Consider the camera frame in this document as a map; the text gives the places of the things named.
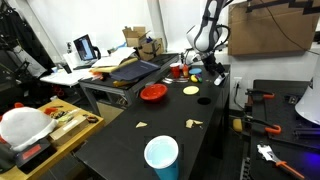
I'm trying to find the red plastic cup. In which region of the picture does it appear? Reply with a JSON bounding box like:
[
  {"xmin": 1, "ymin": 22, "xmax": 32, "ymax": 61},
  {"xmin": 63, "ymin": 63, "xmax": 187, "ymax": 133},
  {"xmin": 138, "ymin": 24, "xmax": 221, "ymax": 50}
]
[{"xmin": 170, "ymin": 63, "xmax": 180, "ymax": 78}]

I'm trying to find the cardboard board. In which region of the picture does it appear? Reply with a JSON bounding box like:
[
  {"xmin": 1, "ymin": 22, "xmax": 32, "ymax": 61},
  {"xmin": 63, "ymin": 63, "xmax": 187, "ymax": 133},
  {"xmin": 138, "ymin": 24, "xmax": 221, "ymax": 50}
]
[{"xmin": 228, "ymin": 0, "xmax": 319, "ymax": 56}]

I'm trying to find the cream round disc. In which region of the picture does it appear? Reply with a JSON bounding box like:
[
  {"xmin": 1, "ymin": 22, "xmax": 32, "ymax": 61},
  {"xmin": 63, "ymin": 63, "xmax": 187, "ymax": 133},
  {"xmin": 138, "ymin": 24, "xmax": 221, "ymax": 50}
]
[{"xmin": 183, "ymin": 86, "xmax": 199, "ymax": 95}]

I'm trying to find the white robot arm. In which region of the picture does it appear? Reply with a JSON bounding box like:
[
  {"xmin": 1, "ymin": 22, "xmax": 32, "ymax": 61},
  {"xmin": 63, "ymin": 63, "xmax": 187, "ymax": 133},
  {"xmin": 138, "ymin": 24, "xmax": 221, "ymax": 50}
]
[{"xmin": 186, "ymin": 0, "xmax": 229, "ymax": 86}]

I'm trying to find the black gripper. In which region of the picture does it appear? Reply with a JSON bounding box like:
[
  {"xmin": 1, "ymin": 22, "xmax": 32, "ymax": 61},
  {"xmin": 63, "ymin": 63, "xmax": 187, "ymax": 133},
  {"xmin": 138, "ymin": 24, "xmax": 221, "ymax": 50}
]
[{"xmin": 203, "ymin": 55, "xmax": 228, "ymax": 86}]

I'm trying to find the orange handled clamp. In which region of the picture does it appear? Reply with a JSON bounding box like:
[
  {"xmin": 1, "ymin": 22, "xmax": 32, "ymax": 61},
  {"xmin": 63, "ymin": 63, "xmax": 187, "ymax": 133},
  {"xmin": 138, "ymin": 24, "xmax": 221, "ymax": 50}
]
[{"xmin": 232, "ymin": 115, "xmax": 282, "ymax": 135}]

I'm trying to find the blue plastic cup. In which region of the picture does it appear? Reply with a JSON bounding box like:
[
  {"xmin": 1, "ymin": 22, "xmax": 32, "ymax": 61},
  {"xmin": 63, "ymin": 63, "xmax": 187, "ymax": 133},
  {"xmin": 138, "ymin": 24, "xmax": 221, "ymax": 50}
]
[{"xmin": 144, "ymin": 135, "xmax": 179, "ymax": 180}]

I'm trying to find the red plastic bowl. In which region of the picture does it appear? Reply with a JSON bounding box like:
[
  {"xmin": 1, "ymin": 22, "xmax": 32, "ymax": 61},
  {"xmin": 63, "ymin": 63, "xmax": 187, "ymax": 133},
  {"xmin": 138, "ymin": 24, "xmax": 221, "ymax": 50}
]
[{"xmin": 140, "ymin": 84, "xmax": 168, "ymax": 102}]

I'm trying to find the purple toy eggplant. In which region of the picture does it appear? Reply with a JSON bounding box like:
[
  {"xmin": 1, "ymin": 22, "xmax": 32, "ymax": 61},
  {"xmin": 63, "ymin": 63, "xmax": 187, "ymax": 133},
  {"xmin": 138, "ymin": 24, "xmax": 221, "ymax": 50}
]
[{"xmin": 196, "ymin": 76, "xmax": 203, "ymax": 83}]

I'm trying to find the silver fork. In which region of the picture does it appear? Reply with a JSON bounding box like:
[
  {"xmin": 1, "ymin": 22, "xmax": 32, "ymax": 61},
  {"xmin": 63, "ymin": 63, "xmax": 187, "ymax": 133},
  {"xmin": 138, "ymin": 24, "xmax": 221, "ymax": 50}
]
[{"xmin": 162, "ymin": 78, "xmax": 188, "ymax": 84}]

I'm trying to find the yellow toy banana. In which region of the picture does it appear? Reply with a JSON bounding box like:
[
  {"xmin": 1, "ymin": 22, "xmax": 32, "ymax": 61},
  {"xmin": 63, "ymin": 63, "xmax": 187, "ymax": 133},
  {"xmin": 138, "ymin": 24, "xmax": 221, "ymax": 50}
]
[{"xmin": 190, "ymin": 75, "xmax": 198, "ymax": 82}]

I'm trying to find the orange sauce bottle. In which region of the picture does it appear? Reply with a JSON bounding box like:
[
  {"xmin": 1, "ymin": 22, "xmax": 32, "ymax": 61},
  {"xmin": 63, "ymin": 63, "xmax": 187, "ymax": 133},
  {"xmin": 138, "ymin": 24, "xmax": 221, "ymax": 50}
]
[{"xmin": 182, "ymin": 64, "xmax": 189, "ymax": 78}]

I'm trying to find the laptop computer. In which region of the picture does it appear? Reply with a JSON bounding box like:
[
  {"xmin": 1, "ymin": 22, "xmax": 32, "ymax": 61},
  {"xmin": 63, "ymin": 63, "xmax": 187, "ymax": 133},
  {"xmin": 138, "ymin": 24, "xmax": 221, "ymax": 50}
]
[{"xmin": 73, "ymin": 34, "xmax": 101, "ymax": 70}]

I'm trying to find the orange handled wrench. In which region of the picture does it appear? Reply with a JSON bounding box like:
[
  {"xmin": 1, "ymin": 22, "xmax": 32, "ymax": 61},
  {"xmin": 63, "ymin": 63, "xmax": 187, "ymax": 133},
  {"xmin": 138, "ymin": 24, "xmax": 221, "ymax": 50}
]
[{"xmin": 257, "ymin": 144, "xmax": 305, "ymax": 180}]

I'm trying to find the blue plate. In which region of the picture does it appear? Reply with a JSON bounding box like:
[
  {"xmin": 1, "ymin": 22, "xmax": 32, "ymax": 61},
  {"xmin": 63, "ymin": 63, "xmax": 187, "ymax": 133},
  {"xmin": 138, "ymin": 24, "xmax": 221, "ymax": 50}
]
[{"xmin": 189, "ymin": 68, "xmax": 202, "ymax": 75}]

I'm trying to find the blue bin lid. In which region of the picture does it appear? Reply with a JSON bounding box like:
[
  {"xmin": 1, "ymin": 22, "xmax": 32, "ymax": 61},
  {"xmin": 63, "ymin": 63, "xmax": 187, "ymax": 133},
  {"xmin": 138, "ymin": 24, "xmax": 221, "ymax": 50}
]
[{"xmin": 110, "ymin": 60, "xmax": 160, "ymax": 81}]

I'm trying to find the white cloth bundle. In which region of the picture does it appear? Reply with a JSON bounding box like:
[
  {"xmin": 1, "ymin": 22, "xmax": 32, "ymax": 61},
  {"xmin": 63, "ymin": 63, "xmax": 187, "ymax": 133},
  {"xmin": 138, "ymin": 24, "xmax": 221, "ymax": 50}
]
[{"xmin": 0, "ymin": 107, "xmax": 57, "ymax": 152}]

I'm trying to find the white toothpaste tube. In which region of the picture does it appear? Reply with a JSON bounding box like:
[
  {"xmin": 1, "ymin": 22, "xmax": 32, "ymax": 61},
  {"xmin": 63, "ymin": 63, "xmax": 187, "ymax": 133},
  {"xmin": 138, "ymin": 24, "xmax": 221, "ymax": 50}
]
[{"xmin": 214, "ymin": 73, "xmax": 229, "ymax": 86}]

